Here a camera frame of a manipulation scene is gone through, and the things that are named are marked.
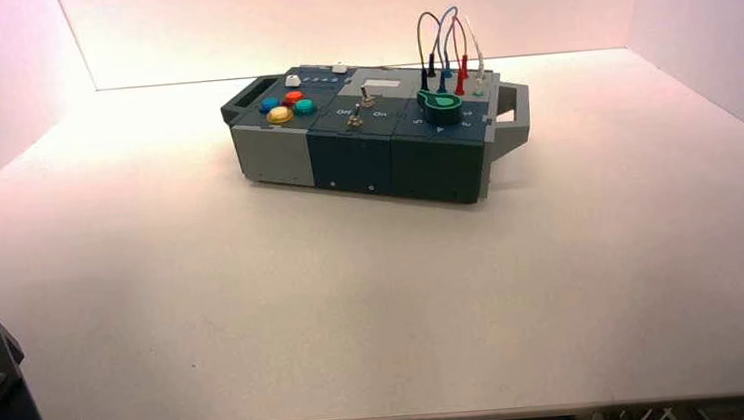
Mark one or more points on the red round push button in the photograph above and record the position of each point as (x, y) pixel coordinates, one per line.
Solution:
(293, 97)

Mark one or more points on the green round push button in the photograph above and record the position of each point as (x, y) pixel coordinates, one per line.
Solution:
(304, 107)

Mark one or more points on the yellow round push button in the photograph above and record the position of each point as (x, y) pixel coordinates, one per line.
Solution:
(279, 115)

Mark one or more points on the blue round push button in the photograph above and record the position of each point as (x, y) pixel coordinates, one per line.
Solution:
(269, 104)

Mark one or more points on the blue grey control box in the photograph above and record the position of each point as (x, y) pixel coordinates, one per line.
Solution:
(348, 154)

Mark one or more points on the green rotary knob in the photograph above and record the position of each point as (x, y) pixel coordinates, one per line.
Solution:
(441, 107)

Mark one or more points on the white rectangular panel plate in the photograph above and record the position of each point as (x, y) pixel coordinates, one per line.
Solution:
(383, 83)

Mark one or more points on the white slider knob blue arrow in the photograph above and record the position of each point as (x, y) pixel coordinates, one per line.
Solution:
(339, 68)
(293, 80)

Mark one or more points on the metal toggle switch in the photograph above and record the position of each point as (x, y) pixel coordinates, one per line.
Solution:
(355, 119)
(366, 95)

